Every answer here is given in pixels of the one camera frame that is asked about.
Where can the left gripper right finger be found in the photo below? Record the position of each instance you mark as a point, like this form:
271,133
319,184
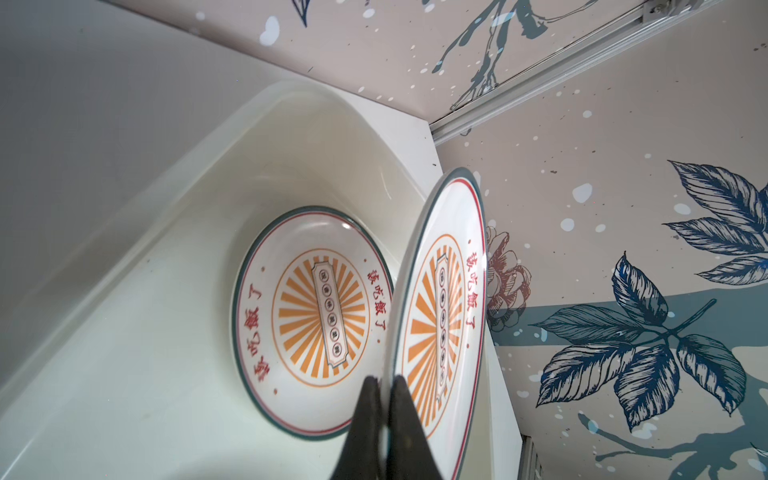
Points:
409,455

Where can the orange sunburst plate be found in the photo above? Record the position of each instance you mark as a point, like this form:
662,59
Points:
435,343

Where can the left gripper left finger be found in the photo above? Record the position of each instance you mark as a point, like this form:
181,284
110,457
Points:
359,458

